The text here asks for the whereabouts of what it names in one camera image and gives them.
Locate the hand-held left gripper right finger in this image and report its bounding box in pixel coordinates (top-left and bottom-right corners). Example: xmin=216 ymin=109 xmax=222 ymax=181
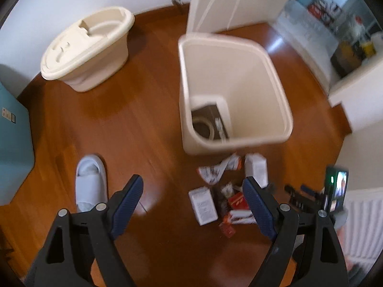
xmin=242 ymin=176 xmax=350 ymax=287

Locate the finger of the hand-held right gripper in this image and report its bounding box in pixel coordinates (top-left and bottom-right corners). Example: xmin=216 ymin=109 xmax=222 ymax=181
xmin=301 ymin=185 xmax=325 ymax=200
xmin=284 ymin=185 xmax=310 ymax=213

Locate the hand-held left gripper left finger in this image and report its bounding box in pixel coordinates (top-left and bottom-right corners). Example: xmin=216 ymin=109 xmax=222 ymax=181
xmin=30 ymin=174 xmax=144 ymax=287

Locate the small white box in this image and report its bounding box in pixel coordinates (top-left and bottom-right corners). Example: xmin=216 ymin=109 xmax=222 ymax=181
xmin=245 ymin=153 xmax=269 ymax=188
xmin=188 ymin=186 xmax=218 ymax=226

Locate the cream plastic trash bin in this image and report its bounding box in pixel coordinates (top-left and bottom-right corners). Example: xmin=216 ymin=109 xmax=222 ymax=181
xmin=178 ymin=33 xmax=294 ymax=156

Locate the red white packet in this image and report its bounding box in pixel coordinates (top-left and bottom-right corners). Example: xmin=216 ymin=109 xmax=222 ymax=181
xmin=224 ymin=209 xmax=257 ymax=226

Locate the dark plastic wrapper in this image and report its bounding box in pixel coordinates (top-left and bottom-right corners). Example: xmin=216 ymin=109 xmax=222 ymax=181
xmin=217 ymin=187 xmax=230 ymax=216

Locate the small red wrapper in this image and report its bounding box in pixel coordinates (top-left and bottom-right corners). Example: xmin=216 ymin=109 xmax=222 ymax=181
xmin=218 ymin=223 xmax=236 ymax=238

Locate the white radiator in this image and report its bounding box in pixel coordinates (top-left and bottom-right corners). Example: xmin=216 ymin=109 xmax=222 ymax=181
xmin=341 ymin=188 xmax=383 ymax=264

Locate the white slipper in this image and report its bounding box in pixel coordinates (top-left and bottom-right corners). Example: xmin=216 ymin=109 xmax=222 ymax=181
xmin=75 ymin=155 xmax=108 ymax=213

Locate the crumpled white red wrapper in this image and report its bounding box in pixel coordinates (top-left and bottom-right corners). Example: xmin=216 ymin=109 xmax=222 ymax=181
xmin=197 ymin=153 xmax=242 ymax=185

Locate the dark cardboard box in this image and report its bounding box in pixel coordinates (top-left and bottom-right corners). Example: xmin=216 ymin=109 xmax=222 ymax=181
xmin=191 ymin=104 xmax=230 ymax=142

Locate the teal cabinet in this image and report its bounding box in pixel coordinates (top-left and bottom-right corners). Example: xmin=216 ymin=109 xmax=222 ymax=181
xmin=0 ymin=82 xmax=35 ymax=207

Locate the cream lidded bucket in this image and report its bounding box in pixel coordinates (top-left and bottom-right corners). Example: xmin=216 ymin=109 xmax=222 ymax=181
xmin=40 ymin=6 xmax=135 ymax=93

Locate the white door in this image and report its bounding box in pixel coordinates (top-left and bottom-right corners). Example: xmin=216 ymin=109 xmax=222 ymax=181
xmin=187 ymin=0 xmax=303 ymax=34

